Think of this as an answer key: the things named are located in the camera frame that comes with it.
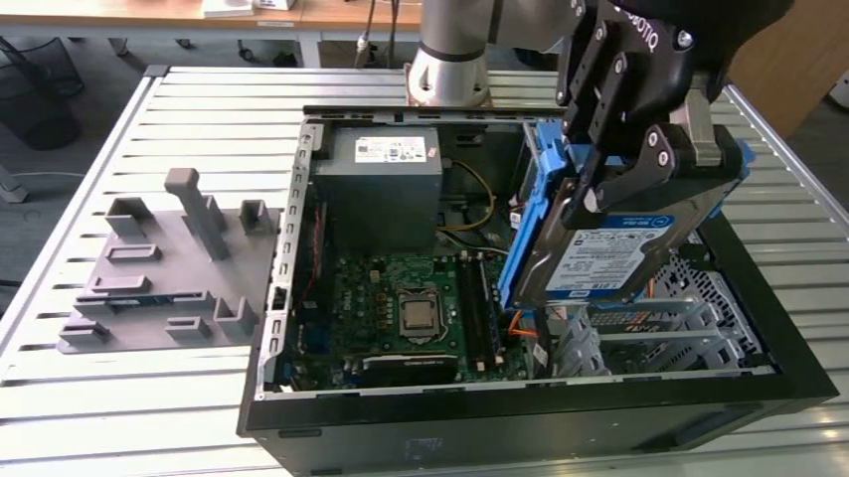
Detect hard disk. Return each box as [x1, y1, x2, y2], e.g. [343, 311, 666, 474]
[497, 138, 758, 305]

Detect grey power supply unit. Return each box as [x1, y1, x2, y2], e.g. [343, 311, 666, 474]
[311, 126, 445, 257]

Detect black cable bundle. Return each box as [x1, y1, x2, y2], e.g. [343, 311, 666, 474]
[530, 306, 558, 379]

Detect green motherboard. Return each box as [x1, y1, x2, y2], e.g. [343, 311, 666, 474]
[291, 250, 531, 392]

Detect yellow wires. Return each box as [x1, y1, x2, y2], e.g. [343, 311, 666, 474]
[437, 158, 499, 234]

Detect CPU socket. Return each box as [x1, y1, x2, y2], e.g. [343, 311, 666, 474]
[394, 286, 445, 345]

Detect orange wire harness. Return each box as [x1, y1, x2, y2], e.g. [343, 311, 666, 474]
[507, 310, 537, 340]

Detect wooden desk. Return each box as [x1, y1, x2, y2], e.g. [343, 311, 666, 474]
[0, 0, 571, 71]

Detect grey parts rack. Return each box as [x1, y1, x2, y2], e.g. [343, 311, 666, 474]
[57, 167, 284, 355]

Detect black graphics card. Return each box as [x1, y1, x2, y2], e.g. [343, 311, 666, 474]
[360, 351, 459, 389]

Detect grey stand foot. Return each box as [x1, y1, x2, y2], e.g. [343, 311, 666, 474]
[0, 163, 29, 204]

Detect black RAM stick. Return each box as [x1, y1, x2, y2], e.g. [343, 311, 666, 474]
[477, 252, 507, 372]

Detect silver CPU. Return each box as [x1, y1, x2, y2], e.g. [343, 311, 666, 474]
[400, 297, 437, 332]

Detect white box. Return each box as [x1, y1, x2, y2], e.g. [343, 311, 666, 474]
[202, 0, 258, 19]

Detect black PC case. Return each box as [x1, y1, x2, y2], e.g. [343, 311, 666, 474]
[236, 103, 838, 477]

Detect brown wooden cabinet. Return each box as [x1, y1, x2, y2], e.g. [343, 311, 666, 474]
[729, 19, 849, 140]

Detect grey metal disk bay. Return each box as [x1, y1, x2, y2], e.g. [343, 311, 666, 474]
[559, 297, 764, 377]

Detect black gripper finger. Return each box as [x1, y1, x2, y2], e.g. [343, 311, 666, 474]
[554, 19, 631, 153]
[561, 83, 757, 230]

